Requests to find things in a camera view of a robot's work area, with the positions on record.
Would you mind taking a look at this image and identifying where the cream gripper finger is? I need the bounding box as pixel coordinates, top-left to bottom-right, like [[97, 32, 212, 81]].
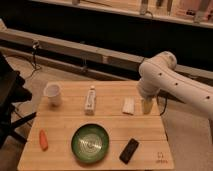
[[142, 99, 153, 114]]

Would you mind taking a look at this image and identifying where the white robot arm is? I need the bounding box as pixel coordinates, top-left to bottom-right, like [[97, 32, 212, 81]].
[[138, 51, 213, 120]]

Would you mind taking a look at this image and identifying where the green ceramic bowl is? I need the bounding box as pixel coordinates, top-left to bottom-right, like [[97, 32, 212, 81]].
[[71, 123, 109, 164]]

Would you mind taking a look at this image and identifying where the white ceramic cup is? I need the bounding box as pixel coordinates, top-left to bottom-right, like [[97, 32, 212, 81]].
[[43, 84, 62, 106]]

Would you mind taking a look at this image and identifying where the white folded cloth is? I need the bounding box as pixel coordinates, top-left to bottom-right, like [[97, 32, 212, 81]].
[[122, 98, 135, 115]]

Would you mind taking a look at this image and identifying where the black phone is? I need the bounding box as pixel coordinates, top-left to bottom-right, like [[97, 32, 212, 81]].
[[119, 139, 139, 164]]

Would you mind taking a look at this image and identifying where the white tube with cap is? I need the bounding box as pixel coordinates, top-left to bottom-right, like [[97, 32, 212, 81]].
[[84, 86, 96, 115]]

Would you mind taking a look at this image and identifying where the wooden table top board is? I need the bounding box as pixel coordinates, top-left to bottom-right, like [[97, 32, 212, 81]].
[[17, 80, 176, 171]]

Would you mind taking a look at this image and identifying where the orange carrot toy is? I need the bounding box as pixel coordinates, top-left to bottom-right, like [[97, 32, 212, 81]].
[[39, 130, 48, 151]]

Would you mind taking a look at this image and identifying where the black office chair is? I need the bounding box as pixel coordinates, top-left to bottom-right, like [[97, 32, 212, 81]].
[[0, 51, 36, 148]]

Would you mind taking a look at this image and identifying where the black cable on floor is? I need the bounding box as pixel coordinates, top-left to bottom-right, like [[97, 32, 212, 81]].
[[28, 40, 44, 79]]

